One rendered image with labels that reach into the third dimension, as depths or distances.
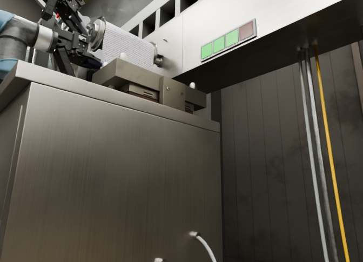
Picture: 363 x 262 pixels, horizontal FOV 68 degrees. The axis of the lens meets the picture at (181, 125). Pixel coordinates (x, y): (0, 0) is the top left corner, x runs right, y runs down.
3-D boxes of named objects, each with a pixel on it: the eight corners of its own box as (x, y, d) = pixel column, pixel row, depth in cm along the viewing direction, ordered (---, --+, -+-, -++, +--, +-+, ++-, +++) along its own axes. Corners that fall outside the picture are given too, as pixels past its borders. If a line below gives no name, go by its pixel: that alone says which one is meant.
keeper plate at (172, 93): (159, 108, 88) (160, 77, 91) (181, 114, 95) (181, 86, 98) (163, 106, 86) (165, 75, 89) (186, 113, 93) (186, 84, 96)
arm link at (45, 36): (37, 41, 81) (29, 52, 87) (53, 47, 84) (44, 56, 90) (41, 20, 83) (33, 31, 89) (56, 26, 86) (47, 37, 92)
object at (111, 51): (98, 84, 97) (103, 38, 102) (150, 100, 113) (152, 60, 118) (99, 83, 97) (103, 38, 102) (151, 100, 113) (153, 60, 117)
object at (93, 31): (96, 29, 102) (87, 45, 105) (101, 32, 103) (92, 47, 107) (93, 19, 106) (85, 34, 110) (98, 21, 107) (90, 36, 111)
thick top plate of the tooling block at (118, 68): (90, 90, 90) (92, 73, 92) (178, 116, 117) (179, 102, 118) (115, 75, 79) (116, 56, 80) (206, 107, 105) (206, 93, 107)
